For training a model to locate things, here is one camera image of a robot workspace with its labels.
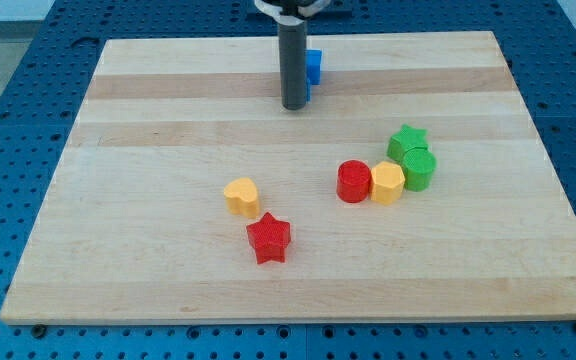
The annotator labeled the red star block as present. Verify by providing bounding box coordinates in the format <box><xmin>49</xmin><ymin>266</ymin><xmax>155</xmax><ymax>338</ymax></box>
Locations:
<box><xmin>246</xmin><ymin>212</ymin><xmax>291</xmax><ymax>264</ymax></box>

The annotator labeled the red cylinder block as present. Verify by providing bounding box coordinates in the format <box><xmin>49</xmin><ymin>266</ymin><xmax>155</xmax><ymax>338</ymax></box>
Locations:
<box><xmin>336</xmin><ymin>159</ymin><xmax>372</xmax><ymax>203</ymax></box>

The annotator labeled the yellow heart block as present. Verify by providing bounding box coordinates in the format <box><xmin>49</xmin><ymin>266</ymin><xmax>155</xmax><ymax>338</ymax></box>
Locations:
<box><xmin>223</xmin><ymin>177</ymin><xmax>260</xmax><ymax>219</ymax></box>

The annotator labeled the blue block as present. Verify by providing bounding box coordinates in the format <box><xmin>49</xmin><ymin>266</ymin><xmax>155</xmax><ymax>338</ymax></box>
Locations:
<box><xmin>306</xmin><ymin>49</ymin><xmax>323</xmax><ymax>102</ymax></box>

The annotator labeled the green cylinder block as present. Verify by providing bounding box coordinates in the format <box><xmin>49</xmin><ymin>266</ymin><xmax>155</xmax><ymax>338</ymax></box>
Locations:
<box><xmin>401</xmin><ymin>148</ymin><xmax>437</xmax><ymax>192</ymax></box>

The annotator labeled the yellow hexagon block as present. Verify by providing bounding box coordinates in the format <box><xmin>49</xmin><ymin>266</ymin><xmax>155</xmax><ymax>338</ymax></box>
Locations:
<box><xmin>370</xmin><ymin>161</ymin><xmax>405</xmax><ymax>205</ymax></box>

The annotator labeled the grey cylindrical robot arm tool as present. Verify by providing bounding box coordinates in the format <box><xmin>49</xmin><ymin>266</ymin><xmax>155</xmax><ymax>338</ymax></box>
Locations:
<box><xmin>278</xmin><ymin>21</ymin><xmax>308</xmax><ymax>111</ymax></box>

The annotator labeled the wooden board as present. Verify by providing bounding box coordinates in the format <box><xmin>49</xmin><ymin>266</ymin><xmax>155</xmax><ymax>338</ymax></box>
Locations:
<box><xmin>0</xmin><ymin>31</ymin><xmax>576</xmax><ymax>325</ymax></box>

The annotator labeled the green star block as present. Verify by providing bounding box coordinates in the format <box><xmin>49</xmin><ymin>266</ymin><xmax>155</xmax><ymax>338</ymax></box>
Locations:
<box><xmin>386</xmin><ymin>124</ymin><xmax>429</xmax><ymax>163</ymax></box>

